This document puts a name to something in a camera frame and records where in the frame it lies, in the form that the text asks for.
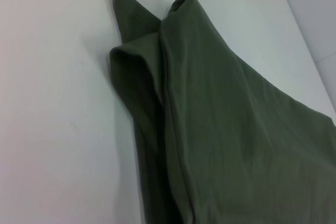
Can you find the dark green shirt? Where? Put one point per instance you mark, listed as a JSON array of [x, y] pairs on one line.
[[223, 129]]

